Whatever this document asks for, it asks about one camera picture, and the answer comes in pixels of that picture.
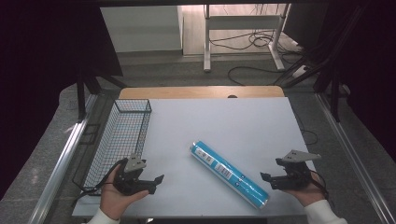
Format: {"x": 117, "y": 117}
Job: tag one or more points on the blue plastic wrap roll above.
{"x": 229, "y": 173}

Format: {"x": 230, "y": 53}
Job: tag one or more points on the white cabinet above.
{"x": 143, "y": 28}

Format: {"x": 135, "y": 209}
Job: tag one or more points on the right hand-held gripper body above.
{"x": 295, "y": 177}

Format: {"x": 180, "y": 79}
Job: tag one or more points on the person's right hand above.
{"x": 311, "y": 194}

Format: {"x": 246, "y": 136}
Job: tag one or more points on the white table mat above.
{"x": 224, "y": 124}

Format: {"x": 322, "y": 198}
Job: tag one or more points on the white desk frame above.
{"x": 243, "y": 23}

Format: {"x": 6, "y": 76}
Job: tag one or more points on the person's left hand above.
{"x": 113, "y": 199}

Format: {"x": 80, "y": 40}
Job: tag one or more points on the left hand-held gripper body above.
{"x": 132, "y": 182}

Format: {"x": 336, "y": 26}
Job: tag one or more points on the black stand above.
{"x": 327, "y": 62}
{"x": 84, "y": 90}

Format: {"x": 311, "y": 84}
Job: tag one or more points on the white power strip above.
{"x": 299, "y": 72}

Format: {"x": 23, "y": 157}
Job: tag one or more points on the aluminium rail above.
{"x": 355, "y": 158}
{"x": 59, "y": 165}

